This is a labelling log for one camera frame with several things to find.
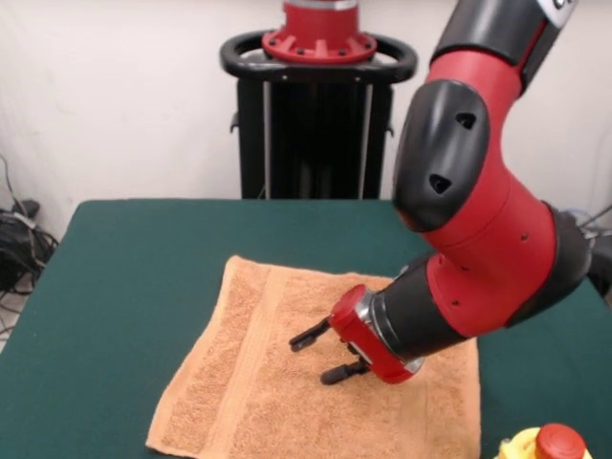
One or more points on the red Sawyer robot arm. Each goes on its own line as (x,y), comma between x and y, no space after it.
(478,215)

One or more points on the tan terry towel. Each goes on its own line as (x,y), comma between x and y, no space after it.
(287,406)

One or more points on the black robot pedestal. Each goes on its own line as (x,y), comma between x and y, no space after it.
(315,134)

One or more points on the dark green tablecloth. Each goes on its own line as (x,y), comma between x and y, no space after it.
(119,263)

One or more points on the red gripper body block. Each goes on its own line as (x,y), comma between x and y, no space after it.
(368,344)

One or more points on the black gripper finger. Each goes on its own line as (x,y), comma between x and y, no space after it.
(308,337)
(342,373)

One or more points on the yellow emergency stop button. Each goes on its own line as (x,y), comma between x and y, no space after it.
(559,442)

